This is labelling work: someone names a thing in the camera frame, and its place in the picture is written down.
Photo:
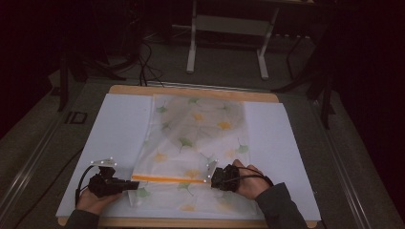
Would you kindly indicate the person's right hand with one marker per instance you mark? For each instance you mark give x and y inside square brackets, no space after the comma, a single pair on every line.
[251,184]

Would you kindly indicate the person's left hand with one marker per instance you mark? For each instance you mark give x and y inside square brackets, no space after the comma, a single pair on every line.
[94,202]

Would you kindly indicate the black stand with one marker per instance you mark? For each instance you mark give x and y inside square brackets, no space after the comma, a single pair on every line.
[324,95]
[63,79]

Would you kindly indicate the black floor socket box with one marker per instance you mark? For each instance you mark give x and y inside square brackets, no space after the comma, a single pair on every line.
[76,117]

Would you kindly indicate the white metal table frame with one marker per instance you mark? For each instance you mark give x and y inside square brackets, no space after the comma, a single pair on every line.
[229,25]

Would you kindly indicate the white table mat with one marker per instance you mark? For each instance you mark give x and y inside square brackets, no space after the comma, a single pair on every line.
[121,127]

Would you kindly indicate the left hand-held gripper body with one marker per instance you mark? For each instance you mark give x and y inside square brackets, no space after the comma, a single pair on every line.
[105,184]

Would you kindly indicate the wooden table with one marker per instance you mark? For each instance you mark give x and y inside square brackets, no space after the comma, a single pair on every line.
[191,92]

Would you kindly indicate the floral patterned cloth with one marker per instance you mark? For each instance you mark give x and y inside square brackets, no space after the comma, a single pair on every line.
[197,136]

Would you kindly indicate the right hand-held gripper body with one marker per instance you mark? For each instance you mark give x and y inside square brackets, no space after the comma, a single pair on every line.
[227,178]

